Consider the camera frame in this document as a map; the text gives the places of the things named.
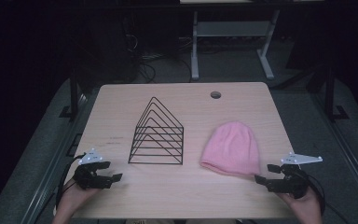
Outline pink knit beanie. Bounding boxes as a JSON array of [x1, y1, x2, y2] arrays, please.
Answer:
[[200, 120, 262, 178]]

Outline person's right hand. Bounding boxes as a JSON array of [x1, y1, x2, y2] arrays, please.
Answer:
[[276, 186, 324, 222]]

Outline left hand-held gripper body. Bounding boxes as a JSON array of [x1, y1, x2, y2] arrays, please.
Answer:
[[72, 147, 114, 190]]

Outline person's left hand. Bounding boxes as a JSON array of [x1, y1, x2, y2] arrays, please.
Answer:
[[55, 177, 100, 218]]

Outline black metal stand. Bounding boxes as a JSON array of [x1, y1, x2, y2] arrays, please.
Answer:
[[59, 69, 87, 120], [307, 63, 351, 123]]

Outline black wire file rack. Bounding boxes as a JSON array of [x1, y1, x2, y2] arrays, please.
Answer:
[[128, 96, 185, 166]]

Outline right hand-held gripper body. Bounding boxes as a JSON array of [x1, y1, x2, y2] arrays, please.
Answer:
[[266, 151, 324, 200]]

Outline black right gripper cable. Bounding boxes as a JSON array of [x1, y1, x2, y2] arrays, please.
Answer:
[[304, 172, 353, 224]]

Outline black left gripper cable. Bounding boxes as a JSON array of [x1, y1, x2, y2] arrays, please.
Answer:
[[55, 152, 87, 210]]

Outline white metal desk frame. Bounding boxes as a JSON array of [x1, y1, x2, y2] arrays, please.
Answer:
[[189, 8, 282, 82]]

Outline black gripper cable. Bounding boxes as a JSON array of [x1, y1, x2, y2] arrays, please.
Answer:
[[304, 172, 353, 224], [55, 152, 87, 210]]

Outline metal floor rail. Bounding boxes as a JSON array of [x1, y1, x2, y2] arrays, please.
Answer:
[[20, 92, 91, 224], [310, 91, 358, 216]]

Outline bundle of floor cables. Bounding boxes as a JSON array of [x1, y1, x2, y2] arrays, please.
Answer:
[[122, 17, 194, 84]]

